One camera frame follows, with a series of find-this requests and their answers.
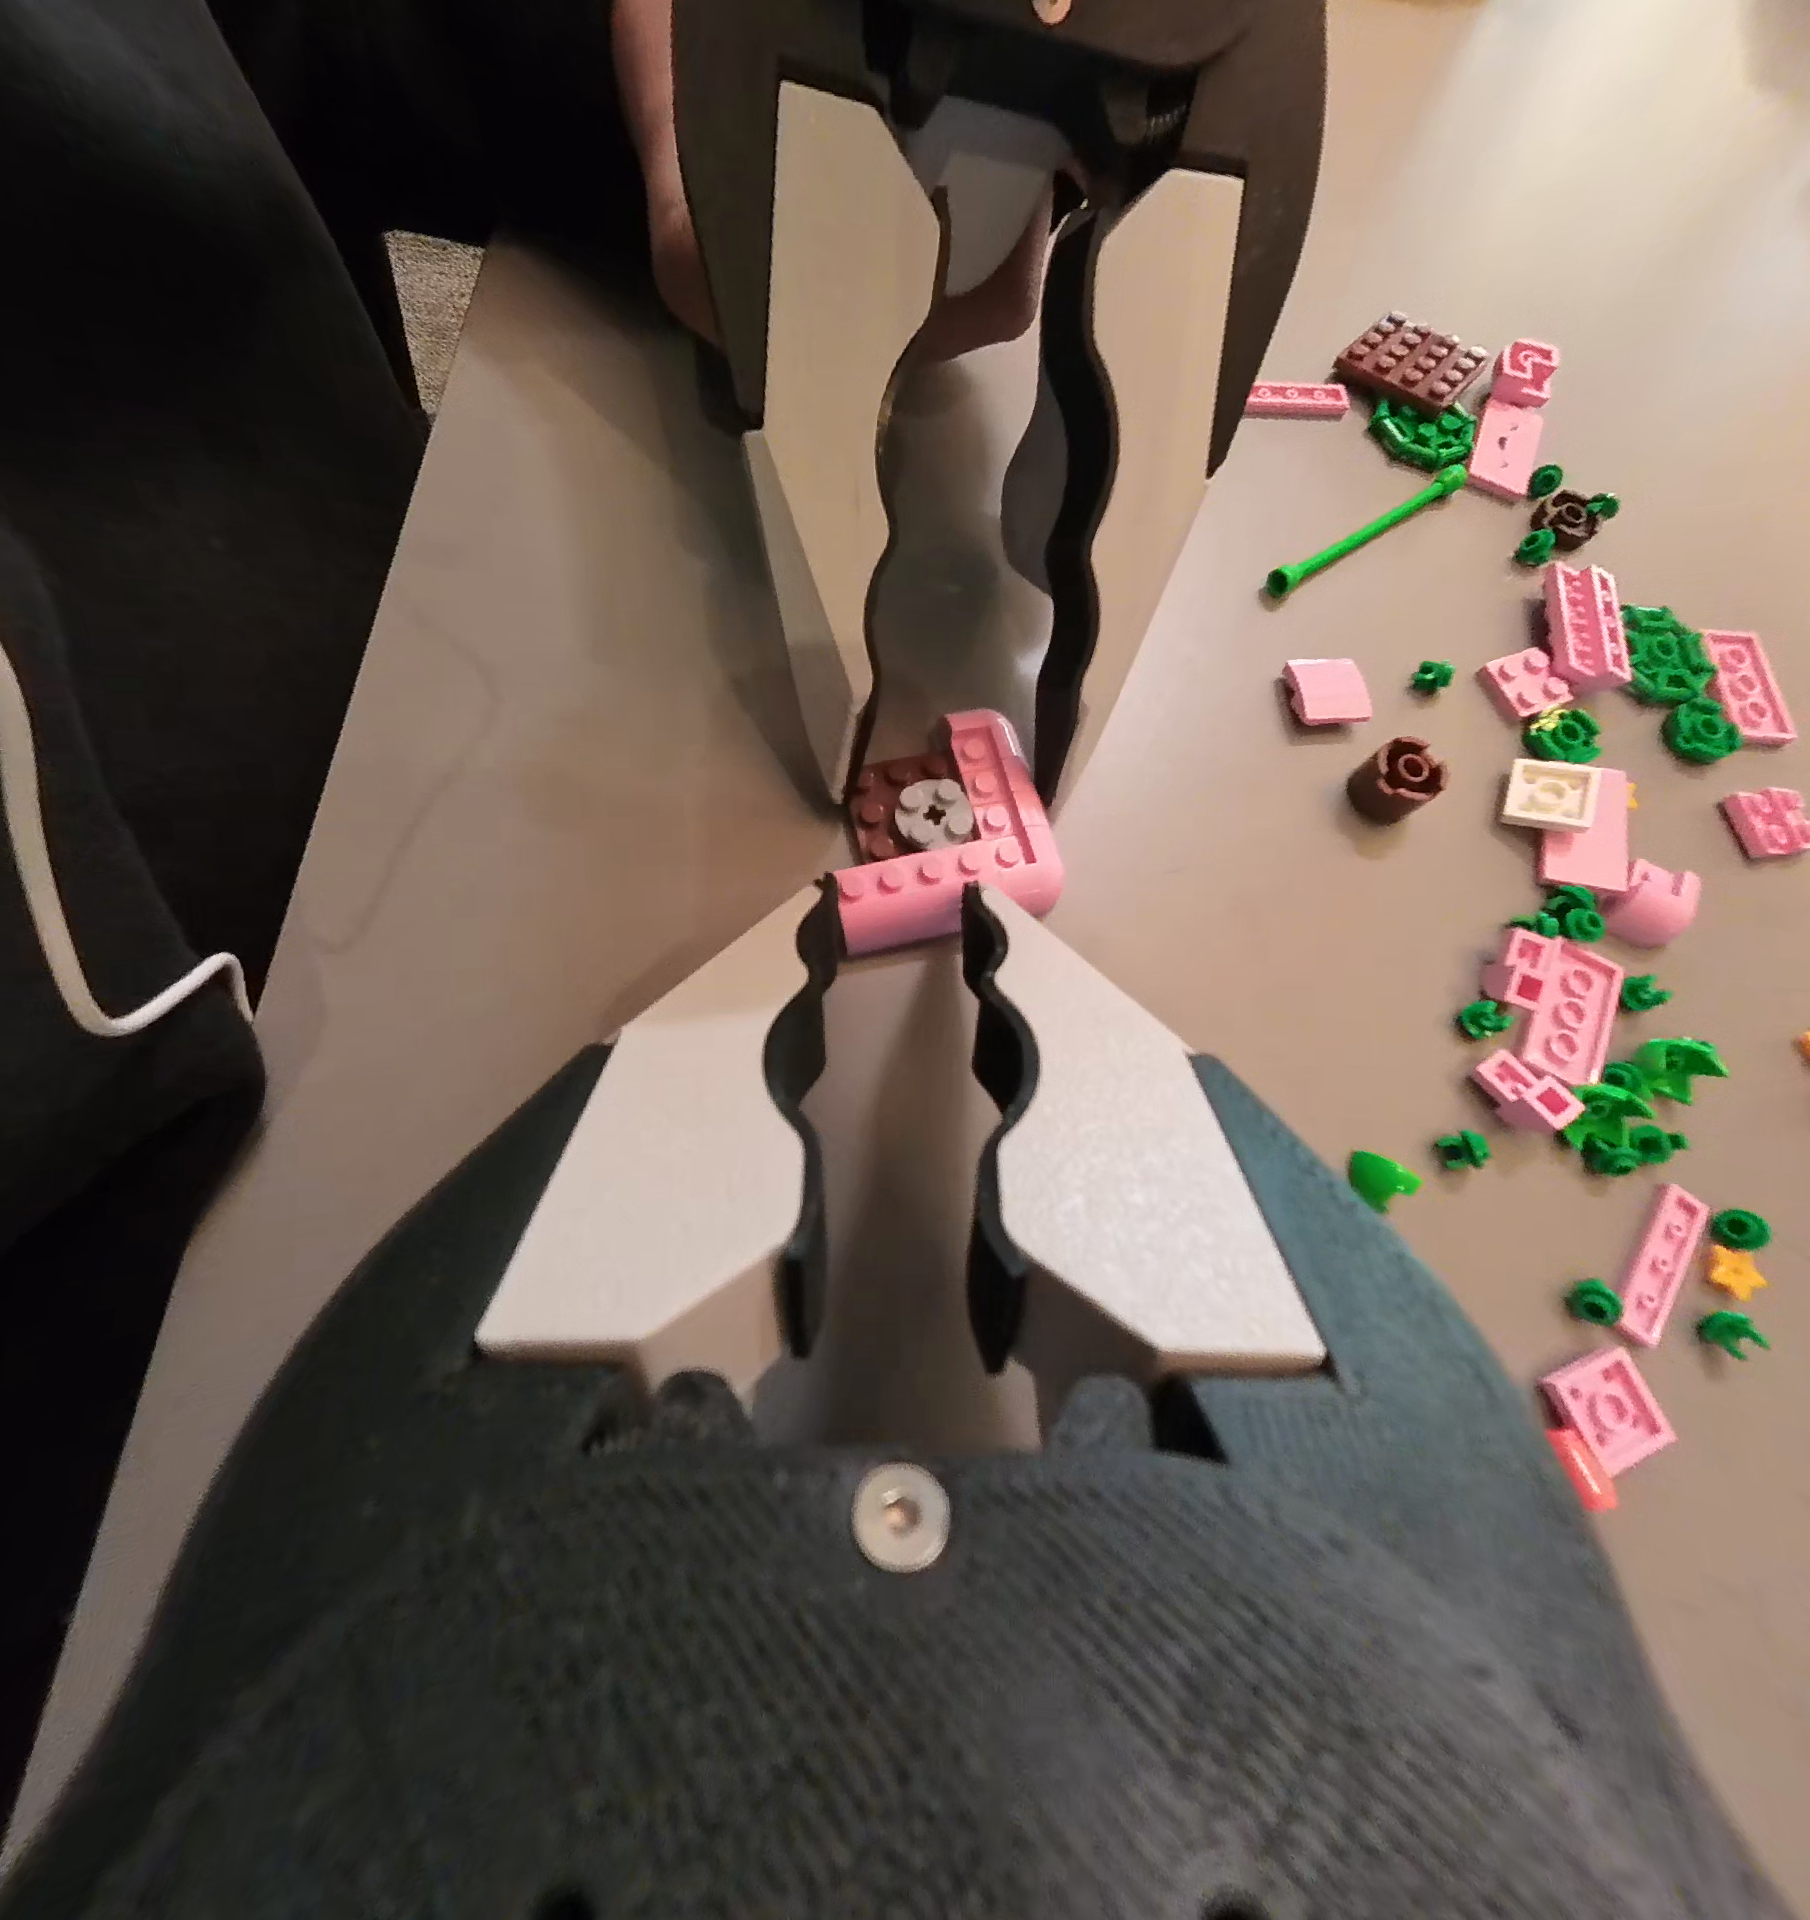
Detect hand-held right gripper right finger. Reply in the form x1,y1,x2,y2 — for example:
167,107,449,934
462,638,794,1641
962,883,1331,1419

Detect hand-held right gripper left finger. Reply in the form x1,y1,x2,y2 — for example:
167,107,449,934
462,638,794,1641
473,883,834,1389

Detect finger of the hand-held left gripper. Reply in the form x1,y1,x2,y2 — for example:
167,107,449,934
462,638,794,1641
999,162,1246,809
735,77,953,823

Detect pink and brown brick assembly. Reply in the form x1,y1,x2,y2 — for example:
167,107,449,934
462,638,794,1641
832,709,1070,960

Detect person's left hand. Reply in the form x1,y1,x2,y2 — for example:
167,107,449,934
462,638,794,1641
609,0,728,340

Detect brown square studded plate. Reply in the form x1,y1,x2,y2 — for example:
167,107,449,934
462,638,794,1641
1333,310,1493,416

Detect green rod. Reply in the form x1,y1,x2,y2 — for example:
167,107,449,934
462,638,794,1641
1266,466,1467,603

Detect brown round brick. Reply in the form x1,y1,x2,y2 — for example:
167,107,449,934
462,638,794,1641
1347,737,1451,823

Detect scattered pink bricks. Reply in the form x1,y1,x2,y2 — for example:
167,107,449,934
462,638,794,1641
1244,337,1810,1479

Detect scattered green plant pieces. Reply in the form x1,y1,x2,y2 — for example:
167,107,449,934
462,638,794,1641
1347,397,1777,1359

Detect white square tile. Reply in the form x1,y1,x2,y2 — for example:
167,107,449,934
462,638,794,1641
1499,756,1631,829

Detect white cable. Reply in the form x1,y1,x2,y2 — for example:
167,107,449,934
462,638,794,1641
0,569,255,1041

